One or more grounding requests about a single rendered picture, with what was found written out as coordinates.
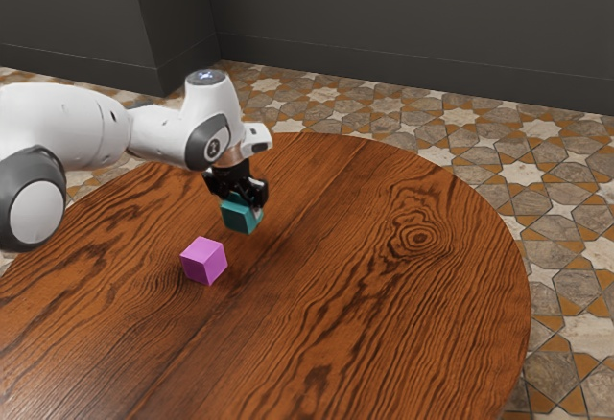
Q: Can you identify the teal block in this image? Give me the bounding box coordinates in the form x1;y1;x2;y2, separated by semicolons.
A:
220;191;264;235

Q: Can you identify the purple block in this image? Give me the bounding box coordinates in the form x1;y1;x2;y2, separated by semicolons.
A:
179;236;228;287

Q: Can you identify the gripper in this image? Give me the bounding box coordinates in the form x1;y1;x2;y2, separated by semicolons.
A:
201;159;269;223

